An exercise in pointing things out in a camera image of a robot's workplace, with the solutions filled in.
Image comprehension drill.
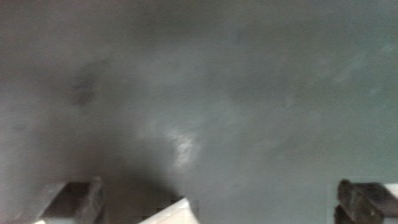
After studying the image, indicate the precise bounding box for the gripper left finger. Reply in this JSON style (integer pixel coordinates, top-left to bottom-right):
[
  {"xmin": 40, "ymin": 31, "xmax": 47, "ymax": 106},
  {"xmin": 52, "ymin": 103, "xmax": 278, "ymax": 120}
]
[{"xmin": 33, "ymin": 177, "xmax": 107, "ymax": 224}]

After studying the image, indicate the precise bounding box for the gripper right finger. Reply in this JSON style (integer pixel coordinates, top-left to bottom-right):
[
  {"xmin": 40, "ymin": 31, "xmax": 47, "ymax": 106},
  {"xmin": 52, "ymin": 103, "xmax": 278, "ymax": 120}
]
[{"xmin": 335, "ymin": 179, "xmax": 398, "ymax": 224}]

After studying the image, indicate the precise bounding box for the white drawer with knob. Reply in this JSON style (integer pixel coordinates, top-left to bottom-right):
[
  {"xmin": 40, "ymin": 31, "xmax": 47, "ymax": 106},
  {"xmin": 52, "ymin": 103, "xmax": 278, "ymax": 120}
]
[{"xmin": 139, "ymin": 198, "xmax": 200, "ymax": 224}]

